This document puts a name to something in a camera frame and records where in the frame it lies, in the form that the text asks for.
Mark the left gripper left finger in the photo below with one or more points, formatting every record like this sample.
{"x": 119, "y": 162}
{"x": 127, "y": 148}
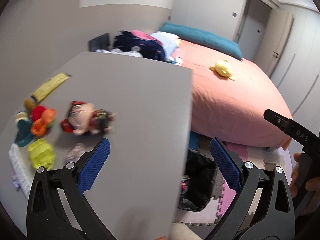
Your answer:
{"x": 57, "y": 207}

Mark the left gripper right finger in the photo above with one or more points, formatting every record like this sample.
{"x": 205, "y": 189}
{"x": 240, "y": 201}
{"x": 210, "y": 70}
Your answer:
{"x": 274, "y": 217}

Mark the white blue carton box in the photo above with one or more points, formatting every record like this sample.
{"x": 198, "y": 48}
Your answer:
{"x": 21, "y": 176}

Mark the orange plastic toy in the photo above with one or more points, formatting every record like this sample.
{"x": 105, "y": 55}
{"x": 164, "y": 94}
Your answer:
{"x": 46, "y": 120}

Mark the yellow snack wrapper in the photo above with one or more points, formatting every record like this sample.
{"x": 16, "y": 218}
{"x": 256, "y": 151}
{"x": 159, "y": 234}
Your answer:
{"x": 50, "y": 85}

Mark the red heart plush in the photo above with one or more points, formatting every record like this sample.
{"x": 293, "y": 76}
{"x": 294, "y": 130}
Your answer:
{"x": 37, "y": 112}

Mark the black trash bag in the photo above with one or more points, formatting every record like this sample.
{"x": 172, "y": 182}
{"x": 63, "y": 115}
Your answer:
{"x": 197, "y": 186}

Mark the person's right hand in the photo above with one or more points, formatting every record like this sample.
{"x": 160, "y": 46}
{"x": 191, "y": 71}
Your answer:
{"x": 312, "y": 186}

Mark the small lilac hair scrunchie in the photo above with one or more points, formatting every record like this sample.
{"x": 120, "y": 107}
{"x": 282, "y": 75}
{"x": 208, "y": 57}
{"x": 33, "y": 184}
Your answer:
{"x": 74, "y": 153}

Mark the neon yellow plastic toy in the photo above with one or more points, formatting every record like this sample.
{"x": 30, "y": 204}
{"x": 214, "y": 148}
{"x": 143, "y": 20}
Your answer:
{"x": 41, "y": 153}

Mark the teal toy holder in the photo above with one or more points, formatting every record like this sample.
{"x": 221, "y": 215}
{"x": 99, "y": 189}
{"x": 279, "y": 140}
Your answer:
{"x": 23, "y": 124}

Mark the red black plush doll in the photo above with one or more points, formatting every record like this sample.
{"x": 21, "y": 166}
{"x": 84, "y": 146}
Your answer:
{"x": 82, "y": 119}

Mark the brown plush toy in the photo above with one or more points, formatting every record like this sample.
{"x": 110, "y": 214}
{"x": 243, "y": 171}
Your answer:
{"x": 29, "y": 104}

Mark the pink bed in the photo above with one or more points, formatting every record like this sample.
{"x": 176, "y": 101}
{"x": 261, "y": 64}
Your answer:
{"x": 232, "y": 110}

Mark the yellow plush duck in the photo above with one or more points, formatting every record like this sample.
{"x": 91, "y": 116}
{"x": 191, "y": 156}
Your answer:
{"x": 223, "y": 69}

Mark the black bedside device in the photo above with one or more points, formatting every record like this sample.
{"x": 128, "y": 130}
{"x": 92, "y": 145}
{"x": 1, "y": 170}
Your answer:
{"x": 101, "y": 42}

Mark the teal long pillow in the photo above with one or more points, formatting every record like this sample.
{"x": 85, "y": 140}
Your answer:
{"x": 203, "y": 38}

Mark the dark navy patterned blanket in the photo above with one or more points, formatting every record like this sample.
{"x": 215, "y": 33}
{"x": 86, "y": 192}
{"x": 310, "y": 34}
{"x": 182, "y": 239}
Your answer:
{"x": 146, "y": 45}

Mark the white bedding cloth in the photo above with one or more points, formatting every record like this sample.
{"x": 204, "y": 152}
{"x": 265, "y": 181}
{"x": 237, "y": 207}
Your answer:
{"x": 170, "y": 43}

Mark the grey door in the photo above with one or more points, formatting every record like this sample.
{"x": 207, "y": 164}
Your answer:
{"x": 252, "y": 28}

